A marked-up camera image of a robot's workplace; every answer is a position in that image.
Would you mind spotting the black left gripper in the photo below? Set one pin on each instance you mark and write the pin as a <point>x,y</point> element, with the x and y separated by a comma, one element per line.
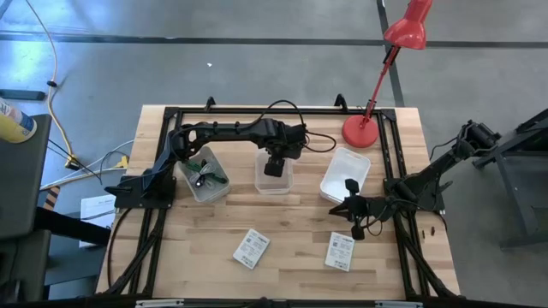
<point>287,139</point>

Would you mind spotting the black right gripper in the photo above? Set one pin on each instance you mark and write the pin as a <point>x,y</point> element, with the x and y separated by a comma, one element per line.
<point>361,209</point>

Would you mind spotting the white card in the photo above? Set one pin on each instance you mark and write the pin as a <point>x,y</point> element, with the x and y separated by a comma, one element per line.
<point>340,252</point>
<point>251,254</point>

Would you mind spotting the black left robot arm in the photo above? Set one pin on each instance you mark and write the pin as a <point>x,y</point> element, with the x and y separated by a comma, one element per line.
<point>222,132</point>

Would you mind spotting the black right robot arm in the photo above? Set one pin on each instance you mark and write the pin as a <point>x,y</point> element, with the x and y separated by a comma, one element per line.
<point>428,184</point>

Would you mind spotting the white plastic bin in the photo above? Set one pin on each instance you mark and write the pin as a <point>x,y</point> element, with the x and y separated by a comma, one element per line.
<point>342,171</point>

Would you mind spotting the clear plastic bin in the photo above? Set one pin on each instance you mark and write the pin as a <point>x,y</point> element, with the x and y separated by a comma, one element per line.
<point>274,186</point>

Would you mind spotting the grey plastic bin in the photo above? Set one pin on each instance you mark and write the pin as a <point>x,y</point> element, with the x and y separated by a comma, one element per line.
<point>214,192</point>

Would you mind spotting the red desk lamp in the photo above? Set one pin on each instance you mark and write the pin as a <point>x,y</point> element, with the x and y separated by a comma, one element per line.
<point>360,132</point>

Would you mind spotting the white paper sheet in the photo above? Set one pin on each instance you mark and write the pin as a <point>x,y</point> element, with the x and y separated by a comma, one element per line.
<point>96,205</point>

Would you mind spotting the black metal side table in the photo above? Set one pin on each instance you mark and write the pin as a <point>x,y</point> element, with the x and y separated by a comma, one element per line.
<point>535,141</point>

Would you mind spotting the black yellow hazard tape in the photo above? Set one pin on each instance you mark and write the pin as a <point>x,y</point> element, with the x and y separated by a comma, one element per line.
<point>51,197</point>

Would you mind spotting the black cart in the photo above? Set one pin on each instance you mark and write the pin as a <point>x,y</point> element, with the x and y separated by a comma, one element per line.
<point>21,171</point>

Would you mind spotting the black floor plate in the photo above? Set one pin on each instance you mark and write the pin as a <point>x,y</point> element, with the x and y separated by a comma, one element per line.
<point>21,95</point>

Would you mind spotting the yellow blue canister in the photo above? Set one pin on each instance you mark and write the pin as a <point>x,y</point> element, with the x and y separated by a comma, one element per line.
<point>15,124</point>

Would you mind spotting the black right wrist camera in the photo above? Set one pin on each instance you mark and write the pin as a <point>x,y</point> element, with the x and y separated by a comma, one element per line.
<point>352,187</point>

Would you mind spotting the silver frame bracket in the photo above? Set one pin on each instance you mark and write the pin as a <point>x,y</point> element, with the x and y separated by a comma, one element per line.
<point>398,304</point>
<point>160,303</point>

